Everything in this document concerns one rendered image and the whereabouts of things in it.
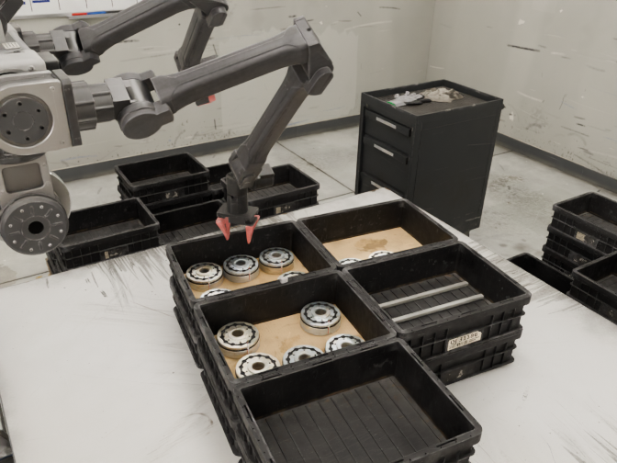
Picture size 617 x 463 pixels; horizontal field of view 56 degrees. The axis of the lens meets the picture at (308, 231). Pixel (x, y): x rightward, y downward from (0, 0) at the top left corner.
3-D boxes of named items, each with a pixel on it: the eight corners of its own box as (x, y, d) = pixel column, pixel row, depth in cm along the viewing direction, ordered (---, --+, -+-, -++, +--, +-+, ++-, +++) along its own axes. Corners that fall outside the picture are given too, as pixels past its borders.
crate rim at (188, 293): (192, 310, 142) (191, 303, 141) (164, 252, 166) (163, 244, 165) (338, 276, 157) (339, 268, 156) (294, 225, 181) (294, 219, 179)
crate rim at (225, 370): (230, 394, 119) (229, 386, 117) (192, 311, 142) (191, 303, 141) (398, 344, 133) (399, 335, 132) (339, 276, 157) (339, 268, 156)
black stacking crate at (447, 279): (395, 374, 138) (399, 336, 133) (338, 305, 162) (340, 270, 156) (524, 332, 153) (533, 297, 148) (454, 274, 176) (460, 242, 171)
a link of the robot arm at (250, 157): (297, 33, 122) (319, 72, 119) (318, 34, 126) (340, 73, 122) (222, 158, 153) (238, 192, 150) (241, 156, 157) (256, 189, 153)
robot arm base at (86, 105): (62, 133, 110) (50, 68, 104) (106, 126, 113) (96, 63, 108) (73, 148, 103) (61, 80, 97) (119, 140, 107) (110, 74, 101)
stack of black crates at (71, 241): (79, 339, 247) (60, 248, 225) (63, 302, 269) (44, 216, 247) (170, 310, 266) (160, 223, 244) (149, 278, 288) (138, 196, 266)
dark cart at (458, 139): (398, 274, 323) (417, 116, 279) (351, 238, 356) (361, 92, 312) (476, 246, 351) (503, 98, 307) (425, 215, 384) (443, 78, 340)
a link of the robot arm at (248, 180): (231, 150, 150) (244, 177, 147) (271, 142, 156) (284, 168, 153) (222, 175, 160) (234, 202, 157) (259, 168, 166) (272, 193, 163)
